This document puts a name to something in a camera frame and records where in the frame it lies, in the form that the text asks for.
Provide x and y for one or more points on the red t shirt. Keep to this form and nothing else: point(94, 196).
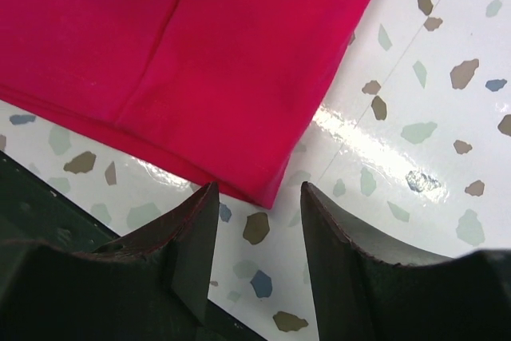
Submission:
point(209, 90)

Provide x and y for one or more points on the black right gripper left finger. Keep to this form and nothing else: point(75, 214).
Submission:
point(120, 289)

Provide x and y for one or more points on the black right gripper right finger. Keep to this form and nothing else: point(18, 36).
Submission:
point(367, 285)

